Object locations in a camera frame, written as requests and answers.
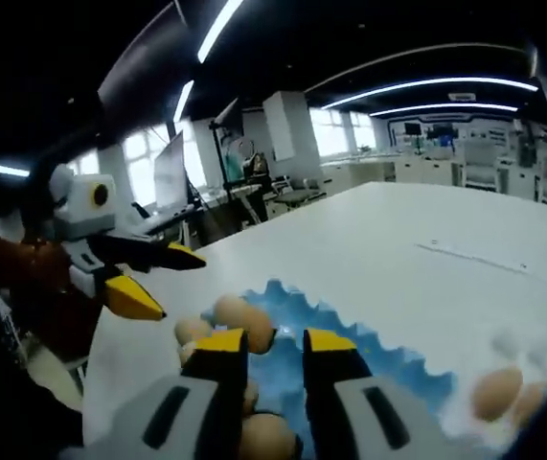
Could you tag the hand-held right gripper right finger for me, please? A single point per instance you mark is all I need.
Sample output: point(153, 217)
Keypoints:
point(397, 421)

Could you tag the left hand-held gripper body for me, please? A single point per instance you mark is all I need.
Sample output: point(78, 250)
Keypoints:
point(79, 211)

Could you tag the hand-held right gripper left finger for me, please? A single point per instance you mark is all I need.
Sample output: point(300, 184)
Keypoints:
point(182, 417)

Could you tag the blue egg tray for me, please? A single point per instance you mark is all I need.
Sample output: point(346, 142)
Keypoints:
point(280, 374)

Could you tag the person's left hand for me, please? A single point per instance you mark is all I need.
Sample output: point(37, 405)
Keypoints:
point(33, 266)

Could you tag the dark desk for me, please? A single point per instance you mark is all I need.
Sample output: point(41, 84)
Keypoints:
point(167, 215)

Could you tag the white tilted panel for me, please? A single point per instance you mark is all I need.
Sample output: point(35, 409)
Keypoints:
point(170, 172)

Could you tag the green hanging cloth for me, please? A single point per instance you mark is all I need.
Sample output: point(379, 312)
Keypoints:
point(232, 163)

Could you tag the dark brown object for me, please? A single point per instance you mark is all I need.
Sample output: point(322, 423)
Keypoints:
point(256, 167)

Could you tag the grey studio softbox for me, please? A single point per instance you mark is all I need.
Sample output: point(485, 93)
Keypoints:
point(230, 117)

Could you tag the grey office chair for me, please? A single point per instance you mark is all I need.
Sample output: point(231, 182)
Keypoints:
point(299, 196)

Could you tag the white square pillar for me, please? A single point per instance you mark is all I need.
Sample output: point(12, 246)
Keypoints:
point(289, 124)

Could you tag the white side counter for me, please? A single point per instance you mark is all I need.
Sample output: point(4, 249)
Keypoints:
point(357, 172)

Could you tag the white drawer cabinet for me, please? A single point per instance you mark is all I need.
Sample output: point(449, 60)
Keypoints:
point(426, 170)

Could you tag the short curved ceiling light strip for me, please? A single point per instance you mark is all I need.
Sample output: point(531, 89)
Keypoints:
point(445, 106)

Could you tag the small ceiling air conditioner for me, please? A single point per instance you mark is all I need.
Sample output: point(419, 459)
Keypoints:
point(462, 97)

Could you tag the long curved ceiling light strip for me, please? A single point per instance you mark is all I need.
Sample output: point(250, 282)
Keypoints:
point(445, 80)

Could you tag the blue-trimmed display wall shelf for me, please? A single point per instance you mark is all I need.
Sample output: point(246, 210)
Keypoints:
point(469, 134)

